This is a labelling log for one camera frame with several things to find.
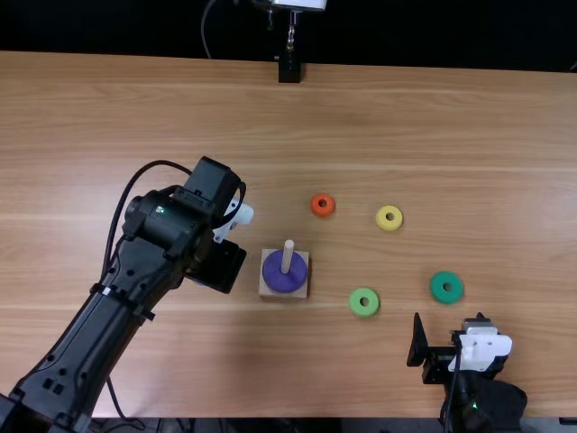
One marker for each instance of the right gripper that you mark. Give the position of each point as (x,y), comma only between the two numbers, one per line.
(438,363)

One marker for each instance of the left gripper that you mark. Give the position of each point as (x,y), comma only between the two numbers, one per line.
(212,182)

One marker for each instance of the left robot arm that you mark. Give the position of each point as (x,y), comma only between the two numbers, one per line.
(112,315)

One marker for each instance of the wooden peg base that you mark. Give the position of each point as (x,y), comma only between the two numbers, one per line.
(270,294)

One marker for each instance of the black clamp stand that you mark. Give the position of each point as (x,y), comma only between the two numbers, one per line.
(289,70)

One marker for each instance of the white box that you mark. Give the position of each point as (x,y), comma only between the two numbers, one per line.
(297,3)

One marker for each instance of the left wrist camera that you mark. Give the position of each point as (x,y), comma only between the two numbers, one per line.
(238,218)

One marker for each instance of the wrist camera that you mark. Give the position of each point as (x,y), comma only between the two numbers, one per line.
(484,349)
(238,218)

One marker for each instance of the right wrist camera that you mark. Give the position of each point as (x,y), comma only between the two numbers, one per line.
(484,349)

